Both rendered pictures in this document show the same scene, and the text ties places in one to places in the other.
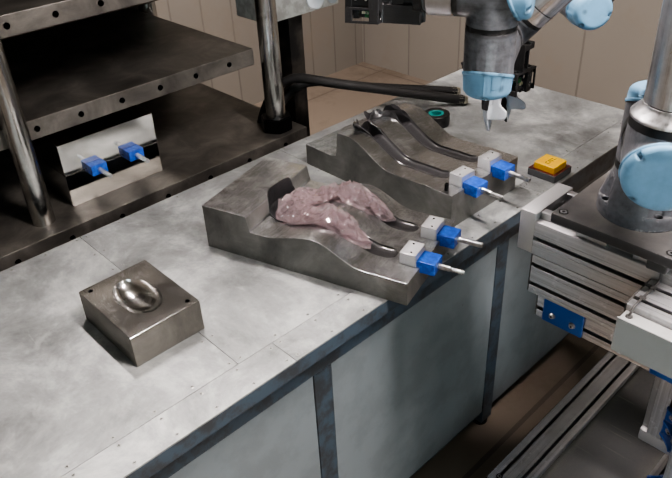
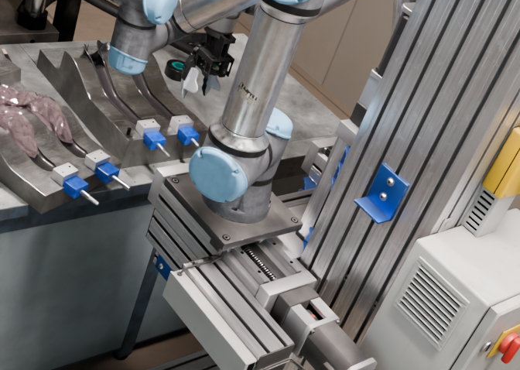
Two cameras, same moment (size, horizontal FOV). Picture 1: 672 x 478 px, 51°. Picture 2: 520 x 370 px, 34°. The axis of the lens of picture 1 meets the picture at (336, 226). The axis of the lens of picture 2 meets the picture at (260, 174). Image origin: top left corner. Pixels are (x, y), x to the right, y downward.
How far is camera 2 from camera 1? 0.70 m
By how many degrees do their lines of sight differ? 6
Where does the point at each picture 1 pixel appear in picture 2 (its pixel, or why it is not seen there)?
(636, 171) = (196, 163)
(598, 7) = not seen: hidden behind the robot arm
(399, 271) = (46, 184)
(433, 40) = not seen: outside the picture
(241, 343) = not seen: outside the picture
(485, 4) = (129, 2)
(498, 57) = (131, 43)
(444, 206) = (121, 147)
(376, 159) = (87, 86)
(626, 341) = (171, 292)
